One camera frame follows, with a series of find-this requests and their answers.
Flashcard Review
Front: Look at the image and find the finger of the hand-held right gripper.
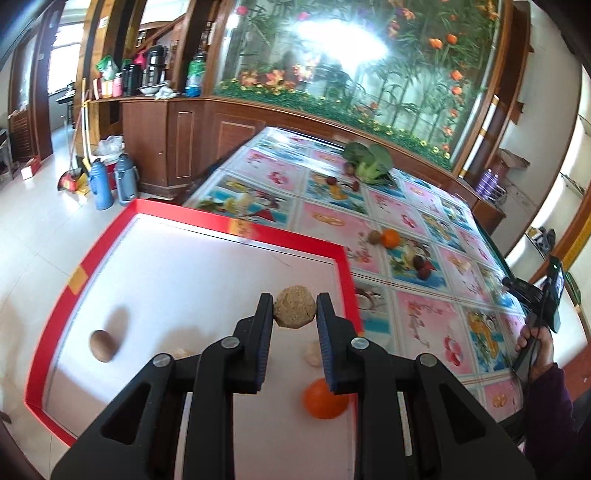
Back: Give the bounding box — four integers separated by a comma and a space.
501, 276, 536, 304

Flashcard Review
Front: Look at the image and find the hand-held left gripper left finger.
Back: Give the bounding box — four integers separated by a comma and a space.
51, 292, 275, 480

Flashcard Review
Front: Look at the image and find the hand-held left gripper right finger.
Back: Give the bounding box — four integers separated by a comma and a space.
316, 292, 536, 480

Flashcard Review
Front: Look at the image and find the round beige food chunk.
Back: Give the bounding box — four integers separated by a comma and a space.
274, 285, 318, 330

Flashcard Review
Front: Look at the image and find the red rimmed white tray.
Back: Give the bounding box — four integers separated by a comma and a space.
24, 198, 366, 480

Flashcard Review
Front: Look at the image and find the person's right forearm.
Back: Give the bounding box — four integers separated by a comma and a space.
519, 362, 591, 480

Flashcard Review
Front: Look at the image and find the person's right hand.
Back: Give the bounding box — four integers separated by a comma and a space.
515, 322, 556, 383

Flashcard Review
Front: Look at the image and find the brown wicker basket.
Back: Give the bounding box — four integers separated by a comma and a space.
492, 148, 532, 178

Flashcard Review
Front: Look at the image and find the green bok choy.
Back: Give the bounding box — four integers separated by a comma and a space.
342, 141, 394, 185

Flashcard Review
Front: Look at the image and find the grey blue thermos flask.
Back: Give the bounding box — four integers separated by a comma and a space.
114, 154, 138, 206

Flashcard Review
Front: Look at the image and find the wooden partition cabinet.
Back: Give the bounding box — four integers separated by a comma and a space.
90, 95, 506, 232

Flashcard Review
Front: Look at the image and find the red trash bin white liner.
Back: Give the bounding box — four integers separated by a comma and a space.
95, 135, 125, 190

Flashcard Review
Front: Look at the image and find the red dustpan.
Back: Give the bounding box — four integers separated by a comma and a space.
56, 167, 88, 195

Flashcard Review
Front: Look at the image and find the flower and bamboo glass panel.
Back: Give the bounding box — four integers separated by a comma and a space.
212, 0, 504, 174

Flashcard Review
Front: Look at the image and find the green label water bottle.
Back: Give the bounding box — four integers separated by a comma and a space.
185, 52, 206, 97

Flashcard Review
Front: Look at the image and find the black kettle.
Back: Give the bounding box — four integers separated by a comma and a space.
121, 64, 143, 97

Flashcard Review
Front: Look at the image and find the black thermos jug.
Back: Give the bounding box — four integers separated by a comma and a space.
145, 45, 168, 88

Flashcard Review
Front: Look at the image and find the green snack bag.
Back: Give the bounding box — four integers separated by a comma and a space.
96, 55, 122, 84

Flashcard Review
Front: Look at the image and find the yellow handled broom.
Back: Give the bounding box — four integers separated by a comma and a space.
67, 78, 93, 172

